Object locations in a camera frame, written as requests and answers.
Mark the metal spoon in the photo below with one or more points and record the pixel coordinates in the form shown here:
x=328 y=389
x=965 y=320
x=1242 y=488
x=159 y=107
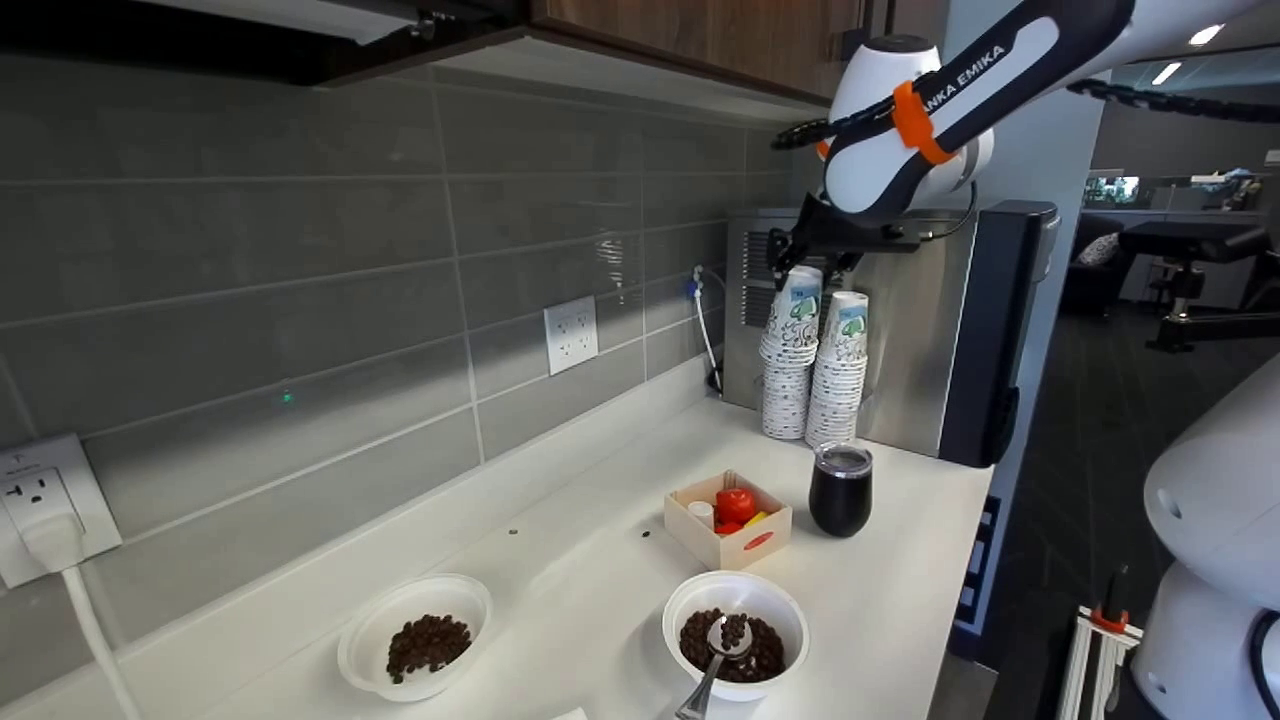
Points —
x=712 y=670

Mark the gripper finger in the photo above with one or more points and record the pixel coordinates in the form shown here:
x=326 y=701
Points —
x=781 y=254
x=843 y=264

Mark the wooden wall cabinet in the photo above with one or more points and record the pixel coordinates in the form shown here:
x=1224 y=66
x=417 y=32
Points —
x=700 y=35

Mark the black tumbler with lid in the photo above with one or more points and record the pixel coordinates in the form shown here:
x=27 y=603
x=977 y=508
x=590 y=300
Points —
x=840 y=500

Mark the stainless steel coffee machine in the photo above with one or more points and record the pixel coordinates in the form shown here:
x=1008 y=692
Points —
x=920 y=340

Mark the heap of brown cereal balls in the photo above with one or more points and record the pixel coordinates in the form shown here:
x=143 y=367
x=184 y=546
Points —
x=765 y=655
x=428 y=645

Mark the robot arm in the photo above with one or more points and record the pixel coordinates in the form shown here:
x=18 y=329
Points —
x=950 y=95

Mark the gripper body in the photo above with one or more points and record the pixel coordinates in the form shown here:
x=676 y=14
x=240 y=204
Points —
x=845 y=232

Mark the red toy tomato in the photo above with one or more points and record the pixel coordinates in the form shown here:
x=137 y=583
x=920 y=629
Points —
x=735 y=504

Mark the yellow toy piece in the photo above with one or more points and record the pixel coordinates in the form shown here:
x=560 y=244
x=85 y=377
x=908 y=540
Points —
x=757 y=519

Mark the stand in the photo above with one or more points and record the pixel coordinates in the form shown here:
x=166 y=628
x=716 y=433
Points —
x=1095 y=650

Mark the wooden box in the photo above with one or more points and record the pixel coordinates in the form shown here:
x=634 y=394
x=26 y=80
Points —
x=740 y=550

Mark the white wall socket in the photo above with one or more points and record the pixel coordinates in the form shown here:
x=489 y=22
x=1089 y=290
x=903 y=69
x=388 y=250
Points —
x=30 y=480
x=571 y=335

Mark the stack of paper cups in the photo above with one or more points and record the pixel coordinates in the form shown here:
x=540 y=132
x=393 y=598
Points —
x=838 y=385
x=790 y=360

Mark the small white bottle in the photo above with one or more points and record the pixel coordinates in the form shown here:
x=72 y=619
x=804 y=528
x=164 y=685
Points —
x=701 y=514

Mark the black exercise bench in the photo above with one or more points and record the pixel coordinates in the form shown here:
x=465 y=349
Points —
x=1190 y=245

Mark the monitor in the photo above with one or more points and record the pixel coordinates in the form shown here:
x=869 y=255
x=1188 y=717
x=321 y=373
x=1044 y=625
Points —
x=1111 y=189

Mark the white bowl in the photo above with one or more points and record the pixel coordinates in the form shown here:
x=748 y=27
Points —
x=380 y=610
x=735 y=590

